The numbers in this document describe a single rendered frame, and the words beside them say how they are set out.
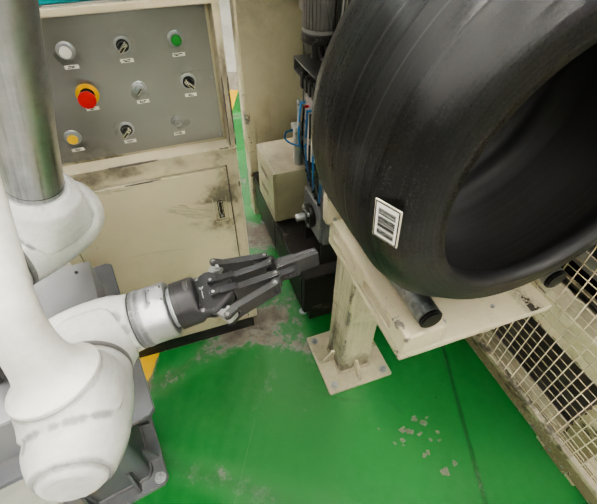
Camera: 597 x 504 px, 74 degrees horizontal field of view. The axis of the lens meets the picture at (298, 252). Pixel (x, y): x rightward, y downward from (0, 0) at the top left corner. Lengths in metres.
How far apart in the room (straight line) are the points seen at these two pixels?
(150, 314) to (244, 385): 1.09
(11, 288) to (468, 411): 1.55
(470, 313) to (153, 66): 0.92
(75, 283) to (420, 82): 0.89
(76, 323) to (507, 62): 0.60
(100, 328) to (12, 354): 0.15
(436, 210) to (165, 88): 0.81
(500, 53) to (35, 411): 0.58
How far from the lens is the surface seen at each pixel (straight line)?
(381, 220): 0.51
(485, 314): 0.93
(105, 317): 0.62
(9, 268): 0.49
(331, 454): 1.56
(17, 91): 0.73
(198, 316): 0.62
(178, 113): 1.16
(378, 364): 1.71
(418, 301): 0.75
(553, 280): 0.91
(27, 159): 0.81
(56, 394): 0.50
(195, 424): 1.64
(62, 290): 1.09
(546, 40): 0.48
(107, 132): 1.18
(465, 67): 0.45
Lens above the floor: 1.49
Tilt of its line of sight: 45 degrees down
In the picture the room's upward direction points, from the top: straight up
